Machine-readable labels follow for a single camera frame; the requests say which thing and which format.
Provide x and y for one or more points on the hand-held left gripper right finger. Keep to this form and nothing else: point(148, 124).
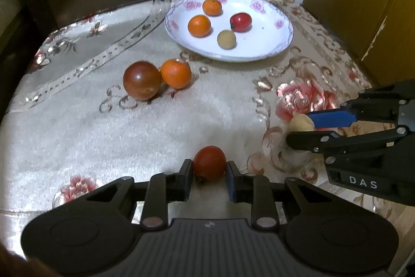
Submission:
point(230, 181)

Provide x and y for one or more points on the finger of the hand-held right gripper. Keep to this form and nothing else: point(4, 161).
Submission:
point(308, 140)
point(330, 118)

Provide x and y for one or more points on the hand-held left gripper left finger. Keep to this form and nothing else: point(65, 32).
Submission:
point(189, 178)

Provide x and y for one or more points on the pale beige longan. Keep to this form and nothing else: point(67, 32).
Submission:
point(300, 123)

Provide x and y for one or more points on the red cherry tomato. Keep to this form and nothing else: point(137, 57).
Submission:
point(210, 162)
point(241, 22)

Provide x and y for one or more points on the white floral-rim plate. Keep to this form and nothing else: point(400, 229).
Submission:
point(259, 40)

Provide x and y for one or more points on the olive beige longan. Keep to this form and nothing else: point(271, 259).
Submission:
point(226, 39)

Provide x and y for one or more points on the small orange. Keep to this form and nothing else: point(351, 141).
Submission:
point(199, 25)
point(212, 7)
point(176, 73)

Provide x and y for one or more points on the dark brown-red tomato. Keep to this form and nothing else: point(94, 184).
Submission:
point(142, 80)

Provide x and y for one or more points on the beige floral tablecloth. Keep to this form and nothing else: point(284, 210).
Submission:
point(81, 134)

